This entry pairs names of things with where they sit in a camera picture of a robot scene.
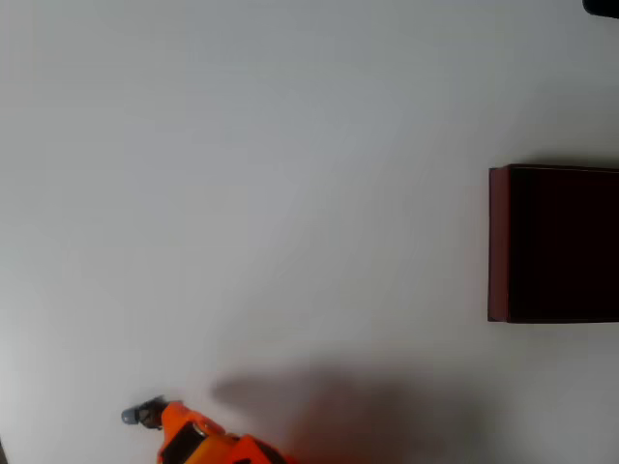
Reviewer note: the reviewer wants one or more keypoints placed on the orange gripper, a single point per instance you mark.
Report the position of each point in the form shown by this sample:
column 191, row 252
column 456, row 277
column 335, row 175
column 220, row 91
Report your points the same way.
column 175, row 420

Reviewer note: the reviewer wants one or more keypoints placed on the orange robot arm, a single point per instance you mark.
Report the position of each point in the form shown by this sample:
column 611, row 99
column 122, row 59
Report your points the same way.
column 256, row 452

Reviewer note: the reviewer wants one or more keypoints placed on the dark red box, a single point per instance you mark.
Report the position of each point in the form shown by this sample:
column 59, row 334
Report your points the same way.
column 556, row 241

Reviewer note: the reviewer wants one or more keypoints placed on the black object at edge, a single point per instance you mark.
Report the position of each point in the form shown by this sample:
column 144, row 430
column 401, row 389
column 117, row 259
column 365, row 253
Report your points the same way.
column 602, row 7

